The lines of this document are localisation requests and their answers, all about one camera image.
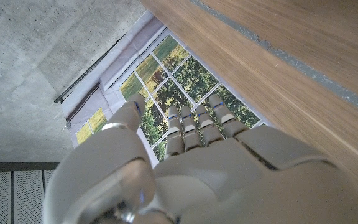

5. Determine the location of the thin black backdrop rod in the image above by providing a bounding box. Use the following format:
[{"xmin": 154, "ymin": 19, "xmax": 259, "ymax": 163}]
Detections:
[{"xmin": 53, "ymin": 34, "xmax": 127, "ymax": 105}]

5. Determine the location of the printed window backdrop cloth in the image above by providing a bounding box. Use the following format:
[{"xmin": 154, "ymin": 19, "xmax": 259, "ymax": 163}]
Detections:
[{"xmin": 61, "ymin": 11, "xmax": 273, "ymax": 163}]

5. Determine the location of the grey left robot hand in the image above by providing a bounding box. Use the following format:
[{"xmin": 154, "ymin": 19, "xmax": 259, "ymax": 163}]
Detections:
[{"xmin": 42, "ymin": 93, "xmax": 358, "ymax": 224}]

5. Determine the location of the dark wall trim strip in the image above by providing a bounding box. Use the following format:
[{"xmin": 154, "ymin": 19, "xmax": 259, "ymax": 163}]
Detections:
[{"xmin": 0, "ymin": 161, "xmax": 60, "ymax": 173}]

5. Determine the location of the grey table seam strip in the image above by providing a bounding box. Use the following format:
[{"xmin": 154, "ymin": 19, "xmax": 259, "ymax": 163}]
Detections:
[{"xmin": 190, "ymin": 0, "xmax": 358, "ymax": 119}]

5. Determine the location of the brown backdrop hem bar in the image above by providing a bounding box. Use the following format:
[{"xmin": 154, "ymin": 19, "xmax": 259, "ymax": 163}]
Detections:
[{"xmin": 65, "ymin": 82, "xmax": 101, "ymax": 123}]

